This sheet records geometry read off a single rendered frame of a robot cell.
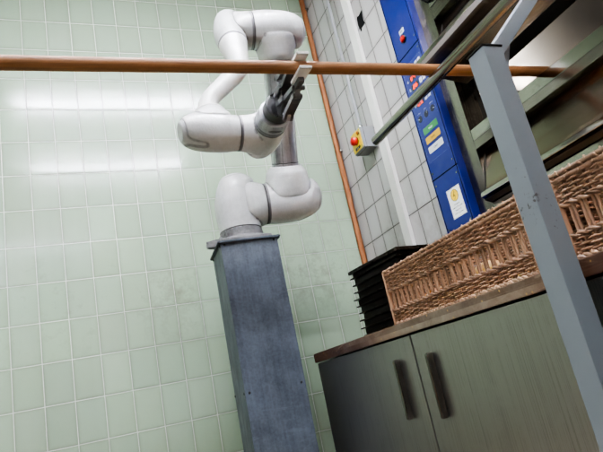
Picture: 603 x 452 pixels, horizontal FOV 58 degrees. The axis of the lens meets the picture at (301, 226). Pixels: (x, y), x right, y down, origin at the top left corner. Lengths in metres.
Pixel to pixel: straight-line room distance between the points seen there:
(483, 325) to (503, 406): 0.15
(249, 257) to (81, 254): 0.75
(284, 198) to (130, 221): 0.71
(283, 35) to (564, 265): 1.39
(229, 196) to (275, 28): 0.61
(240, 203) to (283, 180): 0.18
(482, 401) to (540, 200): 0.44
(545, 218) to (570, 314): 0.14
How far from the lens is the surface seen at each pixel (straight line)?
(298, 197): 1.96
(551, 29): 1.87
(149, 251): 2.31
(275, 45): 1.98
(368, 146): 2.39
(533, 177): 0.90
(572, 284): 0.87
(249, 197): 1.93
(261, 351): 1.78
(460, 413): 1.22
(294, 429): 1.80
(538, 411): 1.04
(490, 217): 1.10
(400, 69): 1.43
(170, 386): 2.22
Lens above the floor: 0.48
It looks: 16 degrees up
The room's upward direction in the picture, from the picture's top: 12 degrees counter-clockwise
